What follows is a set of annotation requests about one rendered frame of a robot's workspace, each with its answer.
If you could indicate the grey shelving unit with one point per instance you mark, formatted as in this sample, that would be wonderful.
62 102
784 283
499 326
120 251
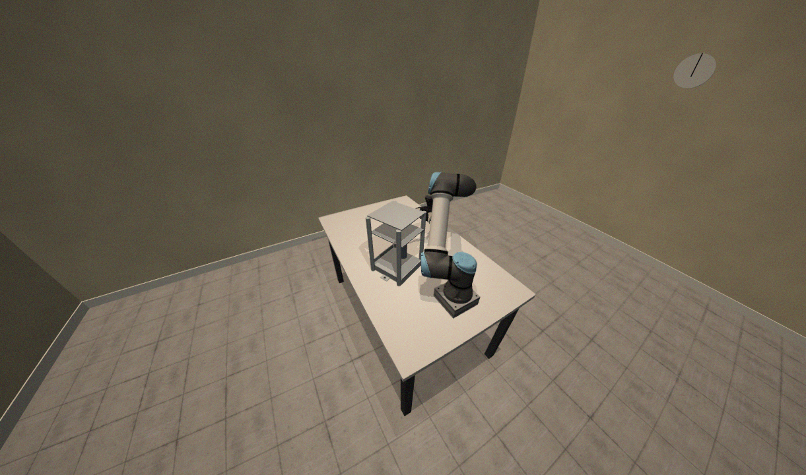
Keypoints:
397 228

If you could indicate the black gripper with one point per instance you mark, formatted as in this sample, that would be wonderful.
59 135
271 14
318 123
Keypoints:
428 210

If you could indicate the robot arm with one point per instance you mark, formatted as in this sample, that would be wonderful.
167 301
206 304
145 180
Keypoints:
435 261

